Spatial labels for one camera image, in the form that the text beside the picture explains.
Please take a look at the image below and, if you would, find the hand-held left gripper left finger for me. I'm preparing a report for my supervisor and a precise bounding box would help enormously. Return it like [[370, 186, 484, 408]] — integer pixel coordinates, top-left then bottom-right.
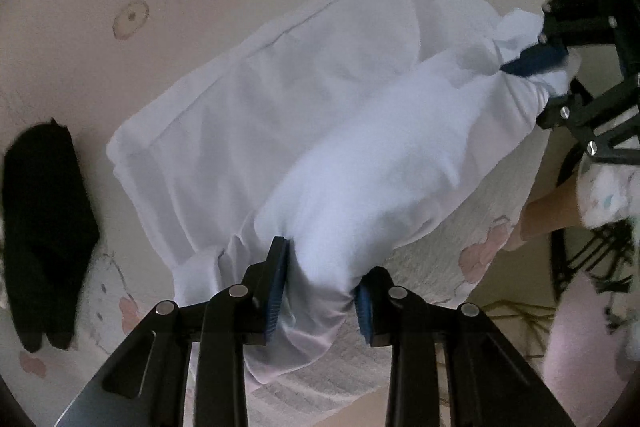
[[55, 236, 291, 427]]

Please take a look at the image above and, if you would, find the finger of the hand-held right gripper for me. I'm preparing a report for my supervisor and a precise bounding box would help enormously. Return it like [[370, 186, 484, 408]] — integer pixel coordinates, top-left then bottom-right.
[[536, 74, 640, 164], [501, 0, 626, 78]]

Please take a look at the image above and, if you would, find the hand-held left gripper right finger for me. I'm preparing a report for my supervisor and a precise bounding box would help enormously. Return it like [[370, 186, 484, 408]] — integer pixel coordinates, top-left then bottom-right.
[[352, 266, 576, 427]]

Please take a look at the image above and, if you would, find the white shirt with dark trim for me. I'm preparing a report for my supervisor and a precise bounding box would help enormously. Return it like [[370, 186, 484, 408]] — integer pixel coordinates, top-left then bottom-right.
[[106, 0, 583, 383]]

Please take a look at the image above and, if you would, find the pink cloth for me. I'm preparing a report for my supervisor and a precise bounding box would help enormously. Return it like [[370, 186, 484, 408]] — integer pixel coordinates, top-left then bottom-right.
[[542, 277, 640, 413]]

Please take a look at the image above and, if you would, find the folded black garment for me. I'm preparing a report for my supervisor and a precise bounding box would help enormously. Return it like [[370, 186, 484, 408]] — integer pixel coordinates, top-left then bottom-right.
[[2, 119, 101, 353]]

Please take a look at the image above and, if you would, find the pink white cat-print blanket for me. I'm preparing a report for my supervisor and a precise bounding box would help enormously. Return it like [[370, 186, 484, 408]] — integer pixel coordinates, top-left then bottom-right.
[[0, 0, 591, 427]]

